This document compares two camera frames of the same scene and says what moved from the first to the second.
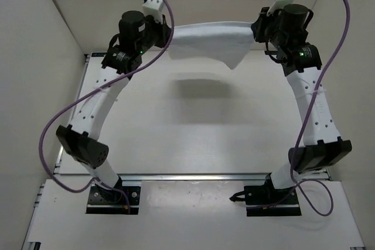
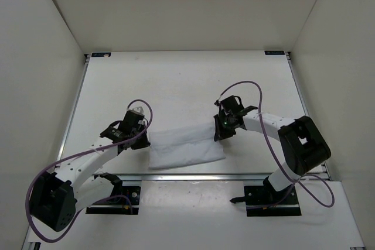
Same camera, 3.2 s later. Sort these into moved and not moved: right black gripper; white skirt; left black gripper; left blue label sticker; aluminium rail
Moved: left black gripper; right black gripper; white skirt
Not moved: left blue label sticker; aluminium rail
